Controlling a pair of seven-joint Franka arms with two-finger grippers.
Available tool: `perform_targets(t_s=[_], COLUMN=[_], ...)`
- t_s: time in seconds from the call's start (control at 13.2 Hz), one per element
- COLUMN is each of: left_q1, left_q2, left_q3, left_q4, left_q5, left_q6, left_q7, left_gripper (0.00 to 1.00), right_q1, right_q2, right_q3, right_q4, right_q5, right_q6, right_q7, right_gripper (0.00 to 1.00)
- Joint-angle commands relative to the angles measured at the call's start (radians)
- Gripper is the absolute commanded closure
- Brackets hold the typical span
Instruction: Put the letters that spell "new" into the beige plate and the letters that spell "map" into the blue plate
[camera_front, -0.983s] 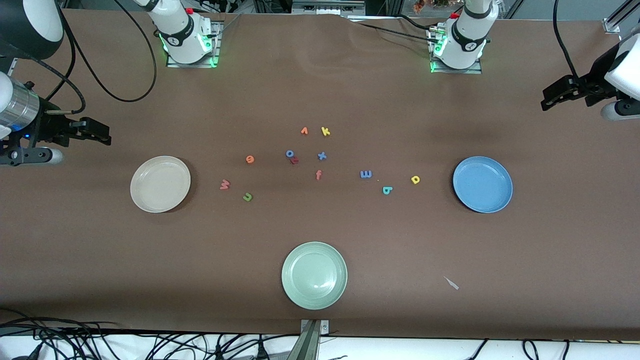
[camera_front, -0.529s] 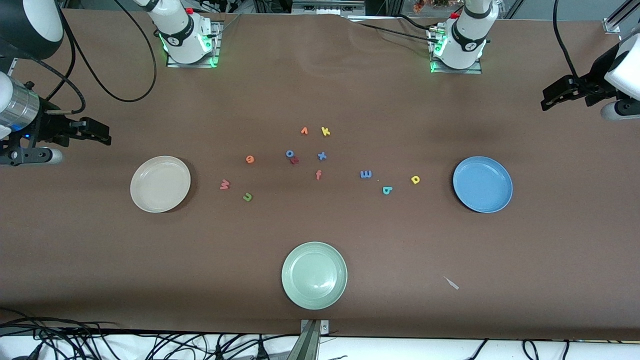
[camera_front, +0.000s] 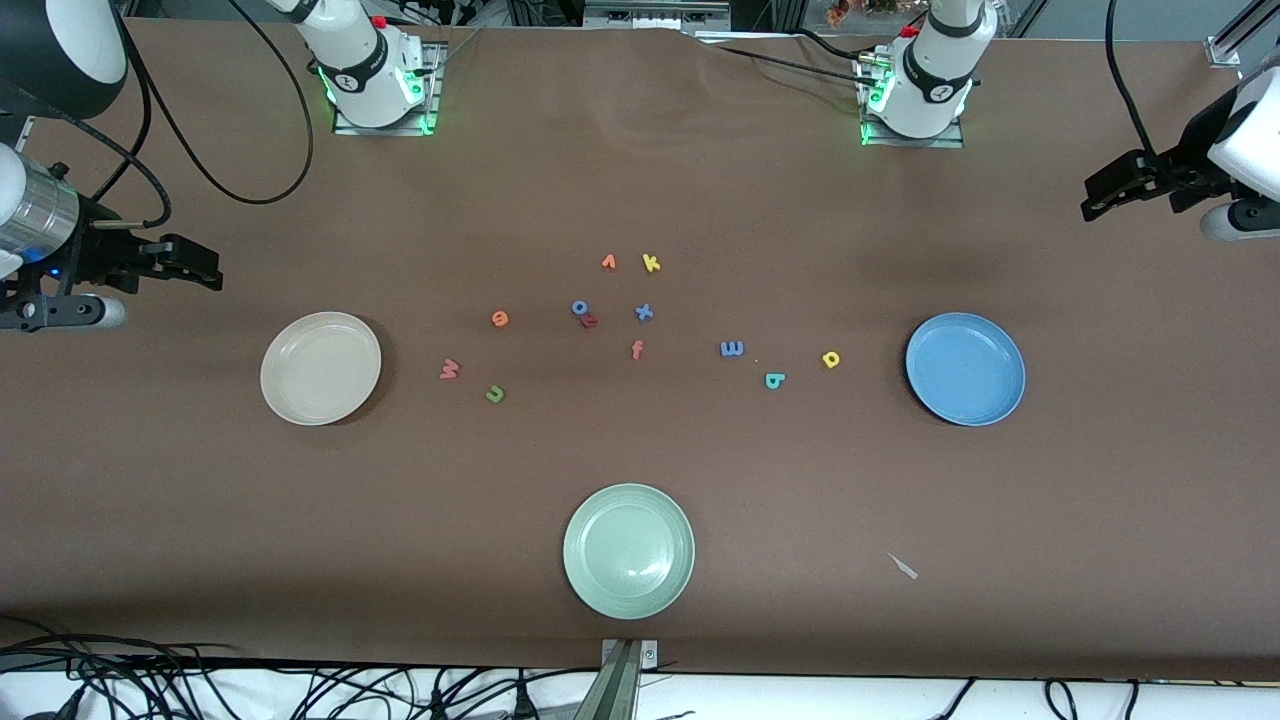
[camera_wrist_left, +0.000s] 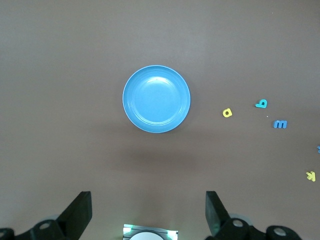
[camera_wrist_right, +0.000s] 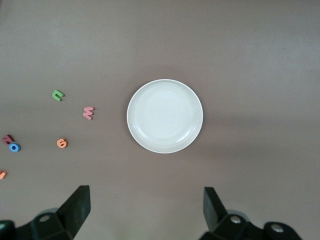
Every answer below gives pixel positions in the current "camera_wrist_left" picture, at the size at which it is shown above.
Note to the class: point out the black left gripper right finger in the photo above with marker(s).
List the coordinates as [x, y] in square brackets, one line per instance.
[217, 220]

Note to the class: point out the yellow letter D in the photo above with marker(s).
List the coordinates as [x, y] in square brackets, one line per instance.
[227, 113]

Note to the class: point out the brown paper table cover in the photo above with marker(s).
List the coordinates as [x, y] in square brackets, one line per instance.
[75, 75]

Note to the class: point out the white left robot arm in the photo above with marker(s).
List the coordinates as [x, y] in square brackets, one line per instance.
[146, 237]

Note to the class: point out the blue round plate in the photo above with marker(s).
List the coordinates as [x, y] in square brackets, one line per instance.
[156, 100]

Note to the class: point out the blue foam letter m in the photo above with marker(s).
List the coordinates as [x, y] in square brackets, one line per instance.
[280, 124]

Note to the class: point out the yellow foam letter k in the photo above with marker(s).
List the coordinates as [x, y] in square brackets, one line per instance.
[311, 176]

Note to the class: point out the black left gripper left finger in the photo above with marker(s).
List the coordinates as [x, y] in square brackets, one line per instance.
[75, 217]

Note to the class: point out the teal foam letter b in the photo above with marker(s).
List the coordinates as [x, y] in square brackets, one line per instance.
[261, 103]

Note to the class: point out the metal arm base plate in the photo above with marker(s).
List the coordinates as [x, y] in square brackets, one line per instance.
[150, 228]

